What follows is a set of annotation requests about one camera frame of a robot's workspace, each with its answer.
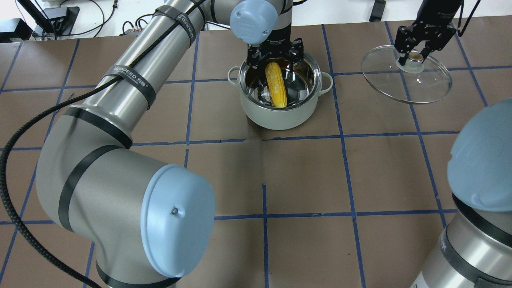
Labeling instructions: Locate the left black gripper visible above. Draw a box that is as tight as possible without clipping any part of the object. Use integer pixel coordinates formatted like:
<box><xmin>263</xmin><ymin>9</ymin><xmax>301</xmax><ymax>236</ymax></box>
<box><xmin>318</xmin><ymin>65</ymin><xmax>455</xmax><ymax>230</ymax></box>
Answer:
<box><xmin>247</xmin><ymin>24</ymin><xmax>304</xmax><ymax>81</ymax></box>

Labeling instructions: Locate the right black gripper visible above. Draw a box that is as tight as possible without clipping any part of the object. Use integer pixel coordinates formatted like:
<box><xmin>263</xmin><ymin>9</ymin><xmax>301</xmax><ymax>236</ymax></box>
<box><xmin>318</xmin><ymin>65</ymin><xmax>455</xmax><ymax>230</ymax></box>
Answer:
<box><xmin>394</xmin><ymin>0</ymin><xmax>464</xmax><ymax>66</ymax></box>

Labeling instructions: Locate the yellow corn cob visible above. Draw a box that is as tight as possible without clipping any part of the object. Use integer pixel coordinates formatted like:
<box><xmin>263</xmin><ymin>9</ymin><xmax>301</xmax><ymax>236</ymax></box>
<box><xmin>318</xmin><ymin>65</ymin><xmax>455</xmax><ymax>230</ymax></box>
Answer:
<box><xmin>265</xmin><ymin>62</ymin><xmax>288</xmax><ymax>108</ymax></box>

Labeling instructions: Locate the glass pot lid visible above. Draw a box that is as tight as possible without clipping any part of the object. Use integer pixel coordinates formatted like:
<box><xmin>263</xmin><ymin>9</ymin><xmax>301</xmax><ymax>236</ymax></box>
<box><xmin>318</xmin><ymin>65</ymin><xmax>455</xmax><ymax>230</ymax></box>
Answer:
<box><xmin>360</xmin><ymin>44</ymin><xmax>453</xmax><ymax>105</ymax></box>

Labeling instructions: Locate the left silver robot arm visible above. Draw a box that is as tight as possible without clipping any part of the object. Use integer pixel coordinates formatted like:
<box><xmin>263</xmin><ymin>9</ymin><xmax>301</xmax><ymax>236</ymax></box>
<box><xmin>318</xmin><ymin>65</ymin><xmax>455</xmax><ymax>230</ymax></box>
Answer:
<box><xmin>1</xmin><ymin>0</ymin><xmax>293</xmax><ymax>288</ymax></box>

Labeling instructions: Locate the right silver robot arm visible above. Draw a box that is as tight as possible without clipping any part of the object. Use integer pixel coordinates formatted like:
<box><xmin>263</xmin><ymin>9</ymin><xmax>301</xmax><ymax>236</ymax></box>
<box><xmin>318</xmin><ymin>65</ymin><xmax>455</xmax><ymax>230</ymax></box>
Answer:
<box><xmin>412</xmin><ymin>98</ymin><xmax>512</xmax><ymax>288</ymax></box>

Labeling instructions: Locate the pale green cooking pot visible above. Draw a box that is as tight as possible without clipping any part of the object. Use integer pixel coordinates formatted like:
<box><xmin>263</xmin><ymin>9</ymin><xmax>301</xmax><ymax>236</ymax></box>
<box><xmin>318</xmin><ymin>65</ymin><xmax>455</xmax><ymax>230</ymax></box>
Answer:
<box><xmin>229</xmin><ymin>52</ymin><xmax>333</xmax><ymax>130</ymax></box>

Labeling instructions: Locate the black dock box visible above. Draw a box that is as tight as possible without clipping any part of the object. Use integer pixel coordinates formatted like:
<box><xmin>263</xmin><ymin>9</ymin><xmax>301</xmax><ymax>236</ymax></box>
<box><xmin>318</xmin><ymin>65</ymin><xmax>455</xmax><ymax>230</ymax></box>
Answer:
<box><xmin>32</xmin><ymin>6</ymin><xmax>80</xmax><ymax>38</ymax></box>

